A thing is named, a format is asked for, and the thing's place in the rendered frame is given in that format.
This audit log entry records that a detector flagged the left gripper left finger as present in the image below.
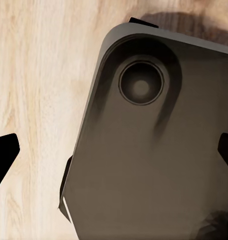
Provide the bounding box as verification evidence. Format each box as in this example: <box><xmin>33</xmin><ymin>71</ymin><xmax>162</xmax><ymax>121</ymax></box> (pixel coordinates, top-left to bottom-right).
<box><xmin>0</xmin><ymin>133</ymin><xmax>20</xmax><ymax>184</ymax></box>

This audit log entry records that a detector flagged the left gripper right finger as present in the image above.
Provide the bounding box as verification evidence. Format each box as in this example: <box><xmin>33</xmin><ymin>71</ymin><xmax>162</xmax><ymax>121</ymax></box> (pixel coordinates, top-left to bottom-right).
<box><xmin>218</xmin><ymin>133</ymin><xmax>228</xmax><ymax>165</ymax></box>

